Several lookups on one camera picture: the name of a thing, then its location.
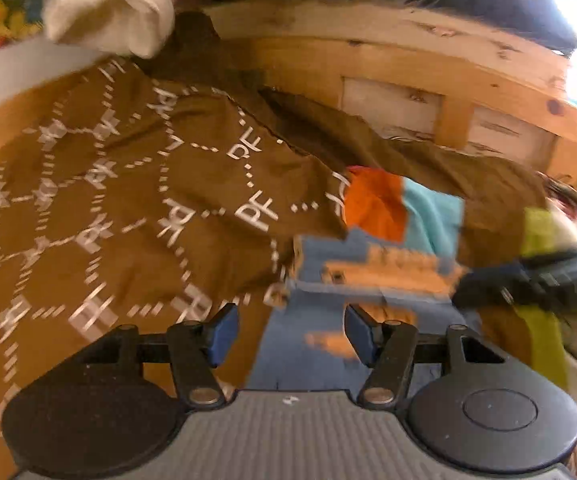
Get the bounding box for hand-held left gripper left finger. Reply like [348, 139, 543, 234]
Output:
[71, 304, 240, 407]

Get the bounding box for white cloth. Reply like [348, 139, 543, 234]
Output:
[42, 0, 175, 59]

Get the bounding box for brown patterned blanket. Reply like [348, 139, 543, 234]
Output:
[0, 10, 569, 480]

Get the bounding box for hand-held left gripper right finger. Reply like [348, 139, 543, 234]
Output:
[345, 304, 507, 408]

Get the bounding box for wooden bed frame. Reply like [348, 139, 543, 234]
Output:
[0, 0, 577, 221]

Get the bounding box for orange and teal cloth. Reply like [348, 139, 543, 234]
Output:
[343, 166, 465, 262]

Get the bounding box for yellow-green cloth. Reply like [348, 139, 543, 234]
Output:
[515, 207, 570, 392]

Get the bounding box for blue pants with orange print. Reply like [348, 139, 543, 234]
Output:
[256, 232, 469, 392]

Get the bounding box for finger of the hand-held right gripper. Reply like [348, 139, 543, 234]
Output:
[453, 260, 522, 311]

